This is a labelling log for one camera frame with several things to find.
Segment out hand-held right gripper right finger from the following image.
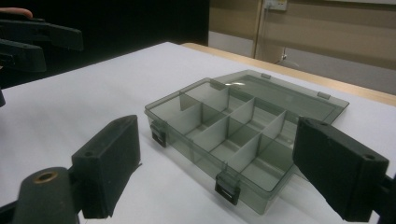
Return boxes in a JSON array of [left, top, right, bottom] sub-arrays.
[[292, 116, 390, 223]]

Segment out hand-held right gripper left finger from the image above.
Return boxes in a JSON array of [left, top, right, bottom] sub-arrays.
[[71, 114, 143, 220]]

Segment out transparent grey compartment storage box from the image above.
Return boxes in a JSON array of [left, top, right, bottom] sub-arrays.
[[144, 68, 350, 216]]

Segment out thin cable at wall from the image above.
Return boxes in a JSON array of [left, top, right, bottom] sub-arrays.
[[274, 46, 301, 69]]

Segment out white wall socket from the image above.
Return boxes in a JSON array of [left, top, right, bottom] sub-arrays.
[[263, 0, 289, 12]]

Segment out black curtain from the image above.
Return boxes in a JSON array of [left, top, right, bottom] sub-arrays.
[[0, 0, 210, 90]]

